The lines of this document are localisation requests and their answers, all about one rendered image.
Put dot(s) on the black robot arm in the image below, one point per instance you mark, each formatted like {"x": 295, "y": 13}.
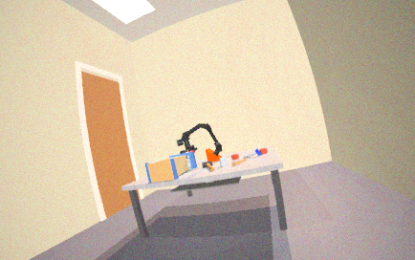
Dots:
{"x": 186, "y": 134}

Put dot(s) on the mallet with dark grey head and orange handle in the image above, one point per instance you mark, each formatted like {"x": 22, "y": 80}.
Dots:
{"x": 208, "y": 164}

